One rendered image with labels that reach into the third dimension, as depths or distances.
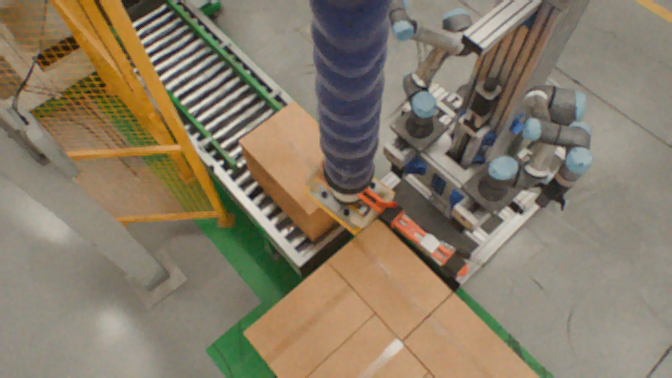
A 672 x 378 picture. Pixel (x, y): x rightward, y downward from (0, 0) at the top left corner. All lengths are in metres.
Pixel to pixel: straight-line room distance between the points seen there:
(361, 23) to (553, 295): 2.69
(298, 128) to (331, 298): 0.95
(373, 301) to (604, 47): 3.03
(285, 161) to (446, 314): 1.19
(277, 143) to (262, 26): 2.01
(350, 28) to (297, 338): 1.88
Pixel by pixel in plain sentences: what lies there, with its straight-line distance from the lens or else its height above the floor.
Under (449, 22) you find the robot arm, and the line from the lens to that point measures 2.48.
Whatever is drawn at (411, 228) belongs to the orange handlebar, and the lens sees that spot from 2.32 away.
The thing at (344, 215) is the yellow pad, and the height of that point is 1.14.
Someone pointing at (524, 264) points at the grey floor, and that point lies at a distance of 3.76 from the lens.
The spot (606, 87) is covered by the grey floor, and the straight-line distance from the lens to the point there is 4.72.
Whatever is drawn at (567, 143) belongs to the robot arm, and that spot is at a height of 1.83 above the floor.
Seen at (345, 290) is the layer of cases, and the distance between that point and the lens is 2.95.
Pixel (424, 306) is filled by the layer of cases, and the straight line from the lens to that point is 2.96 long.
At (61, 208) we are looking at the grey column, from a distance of 2.63.
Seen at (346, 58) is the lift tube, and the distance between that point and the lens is 1.54.
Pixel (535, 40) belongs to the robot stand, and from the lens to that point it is 2.18.
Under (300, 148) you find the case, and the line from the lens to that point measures 2.85.
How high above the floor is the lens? 3.39
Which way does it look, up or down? 64 degrees down
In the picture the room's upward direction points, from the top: 2 degrees counter-clockwise
